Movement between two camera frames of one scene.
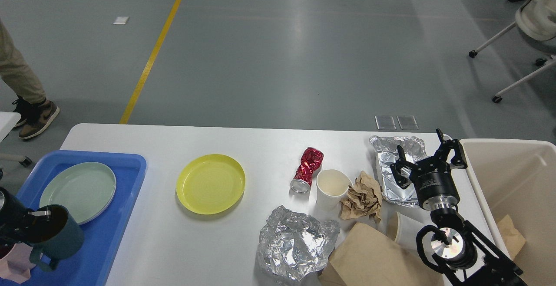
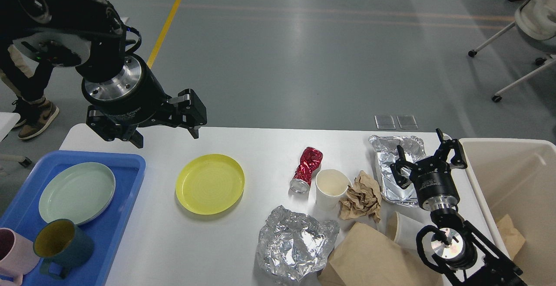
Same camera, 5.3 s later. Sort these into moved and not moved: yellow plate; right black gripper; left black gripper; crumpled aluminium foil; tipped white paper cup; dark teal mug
Moved: left black gripper; dark teal mug
Not moved: tipped white paper cup; crumpled aluminium foil; right black gripper; yellow plate
